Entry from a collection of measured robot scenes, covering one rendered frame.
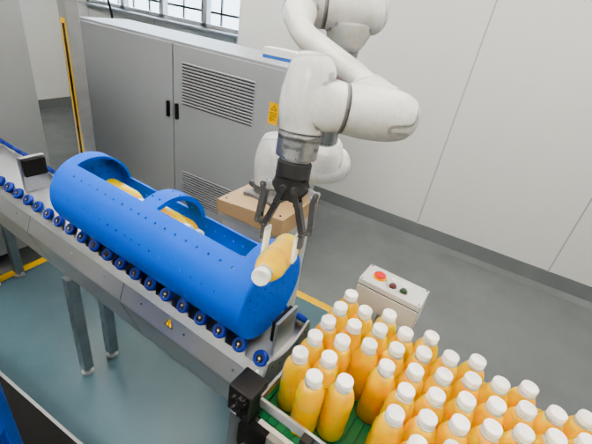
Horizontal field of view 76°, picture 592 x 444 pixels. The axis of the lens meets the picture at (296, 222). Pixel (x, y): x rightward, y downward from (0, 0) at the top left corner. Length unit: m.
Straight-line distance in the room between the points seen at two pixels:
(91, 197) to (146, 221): 0.25
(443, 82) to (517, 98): 0.56
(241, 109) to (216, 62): 0.36
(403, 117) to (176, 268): 0.70
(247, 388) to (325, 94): 0.68
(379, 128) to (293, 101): 0.18
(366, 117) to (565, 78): 2.78
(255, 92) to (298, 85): 1.94
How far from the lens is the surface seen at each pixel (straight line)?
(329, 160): 1.52
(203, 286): 1.04
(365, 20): 1.27
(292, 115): 0.75
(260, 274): 0.78
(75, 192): 1.43
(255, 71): 2.67
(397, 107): 0.80
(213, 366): 1.21
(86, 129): 2.21
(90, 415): 2.22
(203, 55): 2.93
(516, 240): 3.79
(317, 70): 0.75
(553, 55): 3.45
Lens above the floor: 1.80
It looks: 30 degrees down
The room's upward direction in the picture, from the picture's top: 10 degrees clockwise
